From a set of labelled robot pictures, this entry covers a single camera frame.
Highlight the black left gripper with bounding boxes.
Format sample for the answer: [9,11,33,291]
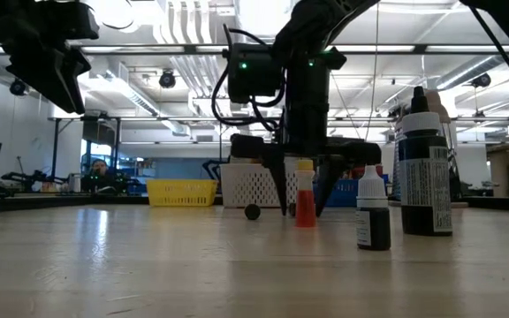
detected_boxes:
[0,0,100,115]

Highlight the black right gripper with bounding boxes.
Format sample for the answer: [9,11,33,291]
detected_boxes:
[230,59,383,217]

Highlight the red dropper bottle yellow cap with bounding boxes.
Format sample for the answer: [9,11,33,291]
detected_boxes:
[294,159,317,229]

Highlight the small dark green dropper bottle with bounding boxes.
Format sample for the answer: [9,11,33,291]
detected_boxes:
[244,203,262,221]

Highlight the large dark bottle white cap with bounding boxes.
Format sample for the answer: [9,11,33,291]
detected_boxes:
[397,86,453,238]

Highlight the black ceiling spotlight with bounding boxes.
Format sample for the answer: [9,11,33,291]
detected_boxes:
[9,78,29,97]
[158,70,177,89]
[470,72,493,89]

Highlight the blue plastic basket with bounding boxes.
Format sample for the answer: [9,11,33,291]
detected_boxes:
[323,174,389,208]

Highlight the white plastic basket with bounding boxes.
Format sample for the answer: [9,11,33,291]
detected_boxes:
[219,163,300,208]

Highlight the person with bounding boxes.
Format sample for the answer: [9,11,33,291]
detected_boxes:
[80,158,119,194]

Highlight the yellow plastic basket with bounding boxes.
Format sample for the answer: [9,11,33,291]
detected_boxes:
[146,178,219,208]

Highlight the black overhead light bar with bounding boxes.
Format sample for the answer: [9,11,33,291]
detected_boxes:
[71,42,509,56]

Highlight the black metal stand frame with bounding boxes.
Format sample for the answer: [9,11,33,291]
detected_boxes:
[47,115,123,186]

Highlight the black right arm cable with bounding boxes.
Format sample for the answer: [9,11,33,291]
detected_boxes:
[210,24,287,133]

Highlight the silver ventilation duct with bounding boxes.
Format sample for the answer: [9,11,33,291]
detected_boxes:
[234,0,298,45]

